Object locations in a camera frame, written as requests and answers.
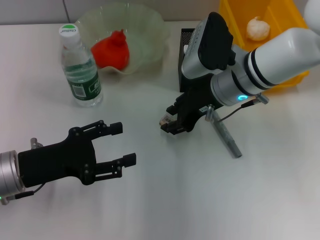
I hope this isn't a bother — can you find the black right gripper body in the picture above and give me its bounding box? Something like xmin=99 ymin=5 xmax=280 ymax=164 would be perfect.
xmin=173 ymin=74 xmax=226 ymax=133

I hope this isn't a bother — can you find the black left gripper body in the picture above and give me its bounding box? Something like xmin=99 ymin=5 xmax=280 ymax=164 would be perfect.
xmin=17 ymin=126 xmax=98 ymax=189

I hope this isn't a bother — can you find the beige eraser with barcode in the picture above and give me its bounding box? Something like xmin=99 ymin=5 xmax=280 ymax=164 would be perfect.
xmin=158 ymin=113 xmax=174 ymax=126

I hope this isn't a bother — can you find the grey glitter marker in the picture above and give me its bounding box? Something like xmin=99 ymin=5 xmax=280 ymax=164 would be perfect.
xmin=206 ymin=109 xmax=243 ymax=159

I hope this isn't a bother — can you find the clear green-label water bottle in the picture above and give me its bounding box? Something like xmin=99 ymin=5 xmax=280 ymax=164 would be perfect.
xmin=58 ymin=23 xmax=104 ymax=109

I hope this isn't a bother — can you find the red-orange plush orange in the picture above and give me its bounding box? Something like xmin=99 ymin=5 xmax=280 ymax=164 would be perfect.
xmin=90 ymin=29 xmax=131 ymax=70

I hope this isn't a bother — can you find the white garlic bulb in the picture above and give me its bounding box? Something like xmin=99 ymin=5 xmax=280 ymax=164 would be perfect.
xmin=246 ymin=16 xmax=272 ymax=42

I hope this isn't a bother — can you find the black mesh pen holder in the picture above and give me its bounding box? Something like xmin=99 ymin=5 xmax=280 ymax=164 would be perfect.
xmin=178 ymin=27 xmax=216 ymax=93

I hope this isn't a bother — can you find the translucent green fruit bowl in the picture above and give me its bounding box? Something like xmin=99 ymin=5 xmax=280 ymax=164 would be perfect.
xmin=74 ymin=2 xmax=172 ymax=76

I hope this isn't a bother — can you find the yellow plastic bin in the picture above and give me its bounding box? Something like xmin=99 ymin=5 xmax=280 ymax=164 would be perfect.
xmin=218 ymin=0 xmax=311 ymax=95

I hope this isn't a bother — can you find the right gripper cable with connector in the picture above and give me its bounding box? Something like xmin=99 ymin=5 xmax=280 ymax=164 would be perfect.
xmin=204 ymin=93 xmax=270 ymax=124

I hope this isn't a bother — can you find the gripper cable with connector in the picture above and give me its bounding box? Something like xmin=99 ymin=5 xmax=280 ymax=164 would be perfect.
xmin=0 ymin=137 xmax=48 ymax=205
xmin=204 ymin=93 xmax=270 ymax=124

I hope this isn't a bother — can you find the left gripper cable with connector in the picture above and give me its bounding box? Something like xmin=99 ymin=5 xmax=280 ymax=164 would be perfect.
xmin=0 ymin=137 xmax=48 ymax=205

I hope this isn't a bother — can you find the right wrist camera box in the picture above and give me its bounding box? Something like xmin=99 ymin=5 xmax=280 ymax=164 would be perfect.
xmin=181 ymin=11 xmax=237 ymax=79

